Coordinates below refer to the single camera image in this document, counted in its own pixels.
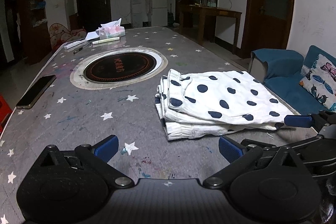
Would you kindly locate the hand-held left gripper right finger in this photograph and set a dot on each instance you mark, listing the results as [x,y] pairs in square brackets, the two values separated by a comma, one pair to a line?
[231,151]

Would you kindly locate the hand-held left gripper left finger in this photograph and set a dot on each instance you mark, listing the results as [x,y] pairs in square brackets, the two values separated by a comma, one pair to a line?
[106,148]

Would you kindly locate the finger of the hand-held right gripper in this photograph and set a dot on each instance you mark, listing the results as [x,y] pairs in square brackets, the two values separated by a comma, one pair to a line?
[298,121]
[307,144]

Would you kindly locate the white polka dot pants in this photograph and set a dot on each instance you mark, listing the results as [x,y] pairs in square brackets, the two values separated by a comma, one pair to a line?
[223,98]

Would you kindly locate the grey star-print tablecloth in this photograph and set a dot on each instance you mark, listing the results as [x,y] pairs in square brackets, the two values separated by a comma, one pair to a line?
[105,113]

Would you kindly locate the butterfly print pillow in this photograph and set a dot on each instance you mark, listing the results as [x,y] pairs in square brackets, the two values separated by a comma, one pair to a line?
[321,79]

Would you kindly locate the blue sofa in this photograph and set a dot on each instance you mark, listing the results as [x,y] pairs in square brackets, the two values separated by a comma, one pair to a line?
[283,69]

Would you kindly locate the round built-in stove plate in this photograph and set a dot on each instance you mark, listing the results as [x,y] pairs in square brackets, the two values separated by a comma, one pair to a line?
[118,67]

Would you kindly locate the dark smartphone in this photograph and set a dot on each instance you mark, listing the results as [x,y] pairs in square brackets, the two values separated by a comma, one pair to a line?
[35,92]

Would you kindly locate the black marker pen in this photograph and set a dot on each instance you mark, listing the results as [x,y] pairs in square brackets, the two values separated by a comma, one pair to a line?
[78,50]

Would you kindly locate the long pale narrow box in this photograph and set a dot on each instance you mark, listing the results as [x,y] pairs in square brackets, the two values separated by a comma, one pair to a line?
[106,40]

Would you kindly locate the red plastic stool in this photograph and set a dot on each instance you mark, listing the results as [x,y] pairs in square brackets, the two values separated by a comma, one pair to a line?
[4,111]

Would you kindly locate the white remote control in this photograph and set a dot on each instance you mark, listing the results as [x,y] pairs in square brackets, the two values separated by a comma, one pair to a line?
[74,44]

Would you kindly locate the white paper sheet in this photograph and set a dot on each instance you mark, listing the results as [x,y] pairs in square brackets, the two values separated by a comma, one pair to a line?
[92,35]

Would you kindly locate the tissue box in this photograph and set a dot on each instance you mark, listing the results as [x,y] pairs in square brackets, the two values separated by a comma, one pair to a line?
[113,33]

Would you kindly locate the brown door with glass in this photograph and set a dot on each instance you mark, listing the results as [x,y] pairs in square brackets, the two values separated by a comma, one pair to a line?
[270,3]

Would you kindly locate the red patterned play tent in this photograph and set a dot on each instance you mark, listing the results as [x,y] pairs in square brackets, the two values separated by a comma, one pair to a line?
[60,33]

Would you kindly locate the wooden shelf cabinet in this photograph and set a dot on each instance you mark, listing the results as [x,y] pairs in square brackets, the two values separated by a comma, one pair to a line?
[36,37]

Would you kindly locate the white water dispenser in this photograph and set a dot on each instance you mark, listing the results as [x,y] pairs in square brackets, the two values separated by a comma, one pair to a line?
[136,14]

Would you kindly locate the dark wooden side table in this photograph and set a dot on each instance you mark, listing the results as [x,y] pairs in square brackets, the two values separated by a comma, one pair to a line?
[210,12]

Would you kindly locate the glass pitcher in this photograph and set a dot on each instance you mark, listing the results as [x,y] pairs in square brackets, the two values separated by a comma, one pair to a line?
[211,1]

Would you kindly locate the white refrigerator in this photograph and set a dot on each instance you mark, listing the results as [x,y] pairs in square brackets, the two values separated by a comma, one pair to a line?
[158,3]

